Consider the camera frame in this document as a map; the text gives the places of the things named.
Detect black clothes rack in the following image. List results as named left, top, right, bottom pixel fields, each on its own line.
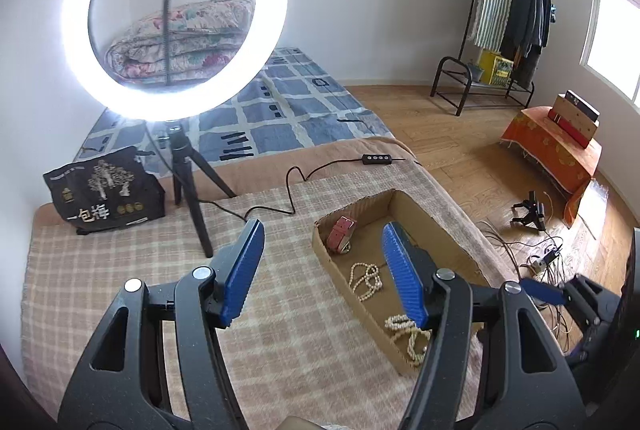
left=430, top=0, right=556, bottom=117

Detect long white pearl necklace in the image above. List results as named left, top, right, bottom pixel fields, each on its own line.
left=347, top=261, right=385, bottom=304

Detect bright window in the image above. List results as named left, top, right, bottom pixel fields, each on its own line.
left=580, top=0, right=639, bottom=107

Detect twisted white pearl bracelet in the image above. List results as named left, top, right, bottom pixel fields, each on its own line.
left=383, top=313, right=433, bottom=367

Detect yellow box on rack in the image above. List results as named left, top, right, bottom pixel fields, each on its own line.
left=478, top=50, right=514, bottom=88

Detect power strip with cables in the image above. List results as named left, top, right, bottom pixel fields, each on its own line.
left=476, top=220, right=582, bottom=355

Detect brown leather strap wristwatch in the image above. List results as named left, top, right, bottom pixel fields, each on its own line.
left=326, top=216, right=357, bottom=254

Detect hanging dark clothes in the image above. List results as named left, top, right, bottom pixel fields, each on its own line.
left=500, top=0, right=552, bottom=89

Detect orange cloth covered box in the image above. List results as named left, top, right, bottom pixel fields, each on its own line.
left=500, top=106, right=602, bottom=228

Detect blue patchwork bed sheet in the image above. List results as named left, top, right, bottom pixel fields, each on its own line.
left=181, top=48, right=392, bottom=166

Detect stacked boxes on orange cloth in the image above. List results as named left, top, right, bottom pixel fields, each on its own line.
left=548, top=90, right=600, bottom=148

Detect black snack bag gold print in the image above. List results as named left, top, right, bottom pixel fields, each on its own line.
left=43, top=146, right=165, bottom=235

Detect black gripper on floor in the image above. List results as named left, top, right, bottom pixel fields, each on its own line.
left=511, top=190, right=546, bottom=232

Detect white ring light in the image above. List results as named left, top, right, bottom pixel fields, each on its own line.
left=60, top=0, right=288, bottom=121

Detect open brown cardboard box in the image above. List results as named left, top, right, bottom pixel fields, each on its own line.
left=312, top=190, right=488, bottom=377

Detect black power cable with switch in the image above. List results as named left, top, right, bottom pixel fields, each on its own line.
left=199, top=152, right=424, bottom=221

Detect pink plaid blanket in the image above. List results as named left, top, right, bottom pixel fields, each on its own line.
left=22, top=162, right=509, bottom=429

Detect folded floral quilt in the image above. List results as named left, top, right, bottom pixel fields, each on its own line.
left=103, top=0, right=255, bottom=86

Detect black ring light tripod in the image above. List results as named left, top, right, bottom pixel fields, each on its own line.
left=162, top=0, right=235, bottom=258

